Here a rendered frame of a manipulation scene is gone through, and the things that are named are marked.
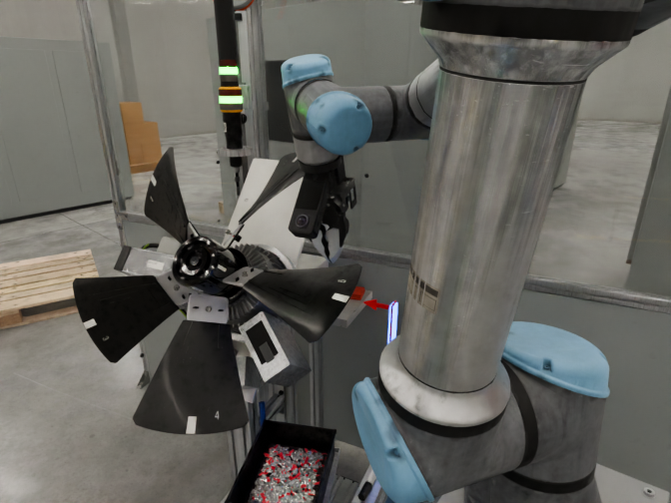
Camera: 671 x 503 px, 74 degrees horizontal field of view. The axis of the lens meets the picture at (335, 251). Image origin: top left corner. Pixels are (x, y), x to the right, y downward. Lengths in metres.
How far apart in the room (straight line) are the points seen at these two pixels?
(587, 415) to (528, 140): 0.31
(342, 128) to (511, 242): 0.32
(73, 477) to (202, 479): 0.56
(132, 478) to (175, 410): 1.32
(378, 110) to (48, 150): 6.12
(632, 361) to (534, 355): 1.23
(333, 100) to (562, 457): 0.46
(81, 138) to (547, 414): 6.49
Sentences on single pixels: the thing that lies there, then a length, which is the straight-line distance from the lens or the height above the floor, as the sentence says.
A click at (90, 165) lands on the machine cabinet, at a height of 0.56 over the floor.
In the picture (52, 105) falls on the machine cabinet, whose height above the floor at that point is 1.32.
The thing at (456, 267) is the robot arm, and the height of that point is 1.47.
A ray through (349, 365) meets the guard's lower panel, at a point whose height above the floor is 0.47.
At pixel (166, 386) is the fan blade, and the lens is 1.01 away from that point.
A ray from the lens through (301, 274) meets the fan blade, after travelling 0.97.
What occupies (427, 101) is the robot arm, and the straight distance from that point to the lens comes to 0.58.
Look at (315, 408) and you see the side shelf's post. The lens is 1.91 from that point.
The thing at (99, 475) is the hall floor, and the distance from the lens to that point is 2.37.
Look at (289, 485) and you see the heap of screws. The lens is 1.01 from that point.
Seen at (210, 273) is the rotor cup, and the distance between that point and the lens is 0.98.
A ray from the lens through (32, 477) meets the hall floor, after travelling 2.50.
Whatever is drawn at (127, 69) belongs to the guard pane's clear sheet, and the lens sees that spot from 2.19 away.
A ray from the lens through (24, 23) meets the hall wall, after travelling 13.54.
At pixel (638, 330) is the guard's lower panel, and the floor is 0.89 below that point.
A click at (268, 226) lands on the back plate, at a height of 1.20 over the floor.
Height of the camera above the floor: 1.59
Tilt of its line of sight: 21 degrees down
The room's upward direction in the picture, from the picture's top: straight up
